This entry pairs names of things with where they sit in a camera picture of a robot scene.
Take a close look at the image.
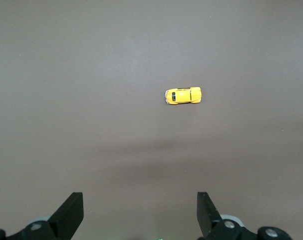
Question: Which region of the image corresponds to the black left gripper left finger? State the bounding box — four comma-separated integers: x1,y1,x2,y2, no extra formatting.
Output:
0,191,85,240

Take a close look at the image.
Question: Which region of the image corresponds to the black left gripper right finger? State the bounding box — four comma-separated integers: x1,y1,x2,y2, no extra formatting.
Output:
196,191,293,240

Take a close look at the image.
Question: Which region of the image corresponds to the yellow beetle toy car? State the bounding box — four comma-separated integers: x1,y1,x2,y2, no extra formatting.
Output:
163,86,202,106

